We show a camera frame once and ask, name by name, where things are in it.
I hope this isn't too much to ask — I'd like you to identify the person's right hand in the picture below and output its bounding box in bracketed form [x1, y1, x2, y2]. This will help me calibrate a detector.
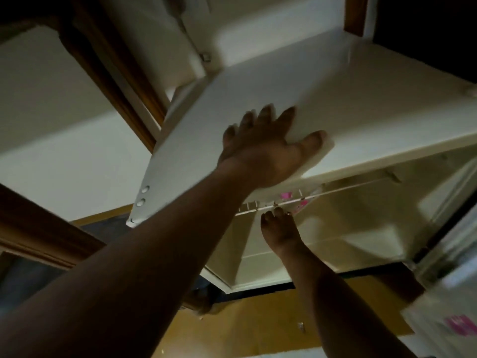
[260, 207, 305, 258]

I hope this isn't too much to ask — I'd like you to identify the person's left hand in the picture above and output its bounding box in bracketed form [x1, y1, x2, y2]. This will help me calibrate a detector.
[217, 104, 328, 191]

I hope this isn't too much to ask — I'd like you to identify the white refrigerator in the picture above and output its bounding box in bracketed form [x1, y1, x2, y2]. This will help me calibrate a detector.
[126, 29, 477, 295]

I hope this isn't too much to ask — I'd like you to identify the person's left forearm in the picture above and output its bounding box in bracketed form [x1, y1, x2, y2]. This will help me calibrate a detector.
[0, 162, 263, 358]

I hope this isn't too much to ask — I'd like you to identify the person's right forearm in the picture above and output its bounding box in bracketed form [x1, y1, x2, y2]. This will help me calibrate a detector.
[278, 245, 418, 358]

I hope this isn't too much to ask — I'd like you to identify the pink packet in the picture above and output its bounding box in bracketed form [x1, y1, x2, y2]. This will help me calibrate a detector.
[279, 191, 310, 215]

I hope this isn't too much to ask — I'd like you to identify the white cabinet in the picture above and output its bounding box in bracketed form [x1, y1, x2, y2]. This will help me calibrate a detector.
[98, 0, 349, 102]

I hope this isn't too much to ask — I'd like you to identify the white refrigerator door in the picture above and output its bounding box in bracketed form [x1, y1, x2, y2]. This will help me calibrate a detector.
[400, 156, 477, 358]

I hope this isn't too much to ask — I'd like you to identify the brown wooden trim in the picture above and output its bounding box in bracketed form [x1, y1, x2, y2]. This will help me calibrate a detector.
[0, 182, 107, 272]

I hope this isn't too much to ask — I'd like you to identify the clear refrigerator shelf rail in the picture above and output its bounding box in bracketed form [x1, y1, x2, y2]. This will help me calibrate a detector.
[236, 171, 403, 217]

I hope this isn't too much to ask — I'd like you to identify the brown wooden door frame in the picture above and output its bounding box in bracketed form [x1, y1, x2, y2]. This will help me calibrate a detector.
[56, 0, 169, 154]

